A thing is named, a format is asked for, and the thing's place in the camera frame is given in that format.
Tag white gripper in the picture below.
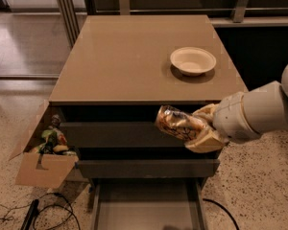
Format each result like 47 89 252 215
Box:
184 92 261 153

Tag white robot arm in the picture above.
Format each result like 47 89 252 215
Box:
185 65 288 153

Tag grey top drawer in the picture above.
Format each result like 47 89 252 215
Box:
60 122 183 148

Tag grey drawer cabinet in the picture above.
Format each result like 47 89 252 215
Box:
48 14 249 190

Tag grey open bottom drawer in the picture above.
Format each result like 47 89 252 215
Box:
90 179 208 230

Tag grey middle drawer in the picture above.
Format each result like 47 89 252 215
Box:
78 159 220 178

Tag white paper bowl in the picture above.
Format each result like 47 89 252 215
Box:
170 47 217 77

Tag colourful toys in box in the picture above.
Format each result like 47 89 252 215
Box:
30 114 77 156

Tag cardboard box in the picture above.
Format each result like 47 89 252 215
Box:
10 101 78 189

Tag black bar on floor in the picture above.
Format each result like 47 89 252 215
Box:
20 199 39 230

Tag black cable right floor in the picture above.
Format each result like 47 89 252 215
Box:
203 198 241 230

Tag black cable floor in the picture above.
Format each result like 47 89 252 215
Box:
0 192 82 230
203 198 241 230

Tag black cable left floor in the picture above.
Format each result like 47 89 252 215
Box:
0 192 82 230

